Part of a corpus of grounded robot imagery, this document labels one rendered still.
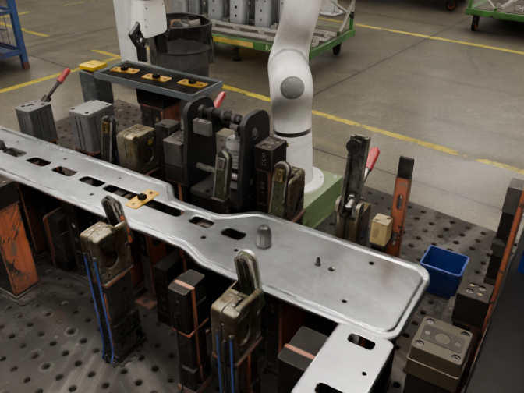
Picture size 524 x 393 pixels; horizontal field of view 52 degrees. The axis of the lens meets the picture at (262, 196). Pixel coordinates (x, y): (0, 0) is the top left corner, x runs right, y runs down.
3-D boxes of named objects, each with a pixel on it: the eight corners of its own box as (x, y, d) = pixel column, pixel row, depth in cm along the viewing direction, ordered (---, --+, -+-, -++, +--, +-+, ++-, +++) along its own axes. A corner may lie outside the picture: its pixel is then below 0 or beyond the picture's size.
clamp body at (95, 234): (92, 355, 126) (63, 234, 108) (129, 323, 134) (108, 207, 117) (120, 372, 121) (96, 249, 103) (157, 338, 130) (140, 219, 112)
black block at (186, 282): (167, 394, 116) (152, 290, 101) (197, 361, 124) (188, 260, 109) (196, 410, 113) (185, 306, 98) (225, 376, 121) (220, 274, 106)
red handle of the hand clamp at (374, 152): (338, 203, 113) (366, 143, 118) (340, 208, 115) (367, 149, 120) (356, 209, 111) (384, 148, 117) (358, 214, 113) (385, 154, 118)
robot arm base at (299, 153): (295, 160, 186) (292, 111, 176) (336, 178, 174) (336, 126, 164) (253, 182, 176) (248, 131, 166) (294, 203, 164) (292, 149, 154)
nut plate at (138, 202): (136, 210, 124) (135, 205, 123) (124, 205, 126) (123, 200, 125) (160, 193, 130) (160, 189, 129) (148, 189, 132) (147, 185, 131)
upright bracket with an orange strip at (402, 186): (371, 342, 129) (398, 156, 103) (373, 338, 130) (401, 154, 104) (383, 347, 128) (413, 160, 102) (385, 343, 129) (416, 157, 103)
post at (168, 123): (168, 245, 162) (154, 122, 142) (178, 237, 166) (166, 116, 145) (180, 250, 160) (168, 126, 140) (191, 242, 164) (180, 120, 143)
